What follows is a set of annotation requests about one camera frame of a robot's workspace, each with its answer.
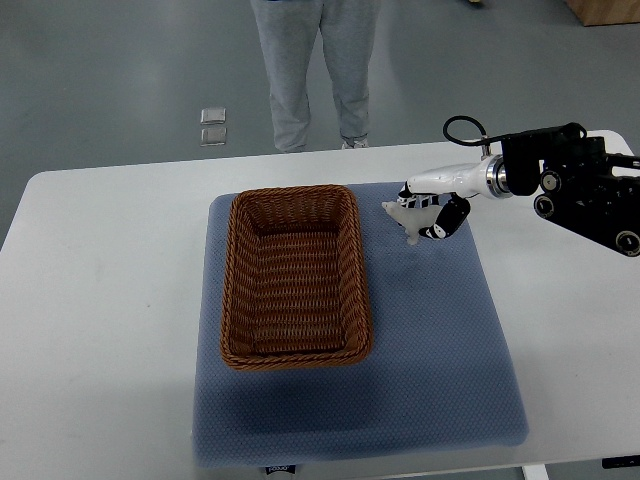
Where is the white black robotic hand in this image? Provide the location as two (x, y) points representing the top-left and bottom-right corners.
(395, 161), (491, 240)

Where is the white bear figurine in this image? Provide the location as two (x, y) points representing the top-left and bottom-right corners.
(381, 201), (441, 245)

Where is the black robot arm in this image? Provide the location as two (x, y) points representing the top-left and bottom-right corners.
(443, 115), (639, 257)

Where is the brown wicker basket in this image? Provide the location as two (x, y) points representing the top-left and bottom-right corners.
(219, 185), (374, 371)

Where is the blue padded mat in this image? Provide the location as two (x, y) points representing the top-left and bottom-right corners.
(192, 183), (528, 468)

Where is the wooden box corner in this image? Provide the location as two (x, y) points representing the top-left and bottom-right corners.
(565, 0), (639, 27)

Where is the person in grey sweatpants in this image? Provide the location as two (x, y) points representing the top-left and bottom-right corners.
(248, 0), (381, 154)

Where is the lower metal floor plate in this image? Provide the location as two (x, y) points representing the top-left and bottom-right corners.
(200, 126), (227, 146)

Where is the metal floor plate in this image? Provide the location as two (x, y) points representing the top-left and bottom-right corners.
(200, 107), (226, 125)
(200, 126), (227, 146)

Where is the upper metal floor plate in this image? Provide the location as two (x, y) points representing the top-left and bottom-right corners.
(200, 107), (226, 125)

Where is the black table control panel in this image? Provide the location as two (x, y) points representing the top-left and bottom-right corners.
(601, 455), (640, 469)

